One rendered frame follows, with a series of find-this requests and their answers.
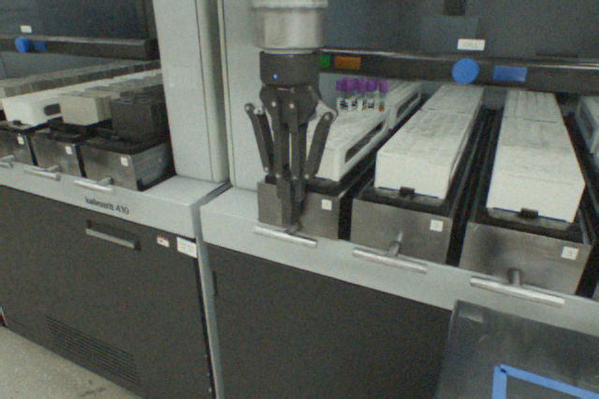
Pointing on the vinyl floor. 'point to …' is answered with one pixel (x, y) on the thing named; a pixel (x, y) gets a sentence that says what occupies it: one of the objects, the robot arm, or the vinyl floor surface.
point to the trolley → (515, 358)
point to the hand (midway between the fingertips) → (290, 199)
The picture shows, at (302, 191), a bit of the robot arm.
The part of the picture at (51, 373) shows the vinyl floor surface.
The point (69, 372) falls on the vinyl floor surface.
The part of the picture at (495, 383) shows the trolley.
